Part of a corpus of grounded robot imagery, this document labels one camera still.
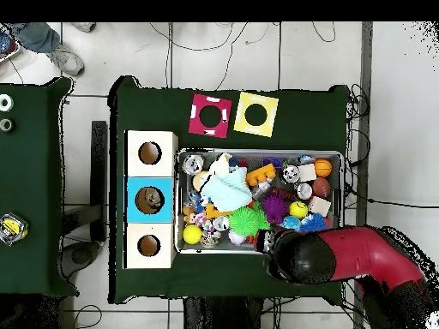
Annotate mint green cloth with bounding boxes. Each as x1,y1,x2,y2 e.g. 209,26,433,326
199,166,253,212

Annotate yellow card with round hole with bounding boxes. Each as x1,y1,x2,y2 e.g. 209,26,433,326
233,91,280,139

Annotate red card with round hole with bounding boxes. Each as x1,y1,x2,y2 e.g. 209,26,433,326
187,93,233,139

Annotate wooden box with three holes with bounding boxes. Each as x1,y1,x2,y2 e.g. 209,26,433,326
123,129,179,270

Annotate orange toy building brick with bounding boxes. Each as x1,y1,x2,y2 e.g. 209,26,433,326
245,163,277,188

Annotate green fuzzy ball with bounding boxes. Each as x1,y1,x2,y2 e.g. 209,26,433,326
227,205,272,237

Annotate plain yellow ball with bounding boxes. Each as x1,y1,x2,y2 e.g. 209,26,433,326
182,224,203,245

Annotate purple spiky ball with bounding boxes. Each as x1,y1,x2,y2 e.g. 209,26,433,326
262,190,289,224

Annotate yellow smiley face ball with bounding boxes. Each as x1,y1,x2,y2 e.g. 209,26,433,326
288,200,309,219

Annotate brown ball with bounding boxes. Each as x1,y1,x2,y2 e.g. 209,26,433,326
311,176,332,199

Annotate plain wooden block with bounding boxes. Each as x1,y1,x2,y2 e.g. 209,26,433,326
307,195,332,218

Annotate orange basketball toy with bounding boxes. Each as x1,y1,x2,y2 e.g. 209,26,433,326
313,158,334,178

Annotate yellow tape measure in package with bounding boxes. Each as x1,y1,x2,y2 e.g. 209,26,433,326
0,212,30,247

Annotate clear container with blue toy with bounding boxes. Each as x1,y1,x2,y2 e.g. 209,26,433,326
0,28,21,64

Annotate silver wire mesh bin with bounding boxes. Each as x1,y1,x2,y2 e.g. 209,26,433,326
174,147,345,255

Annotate black cable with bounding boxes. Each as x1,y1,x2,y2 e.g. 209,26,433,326
148,21,250,52
344,182,439,209

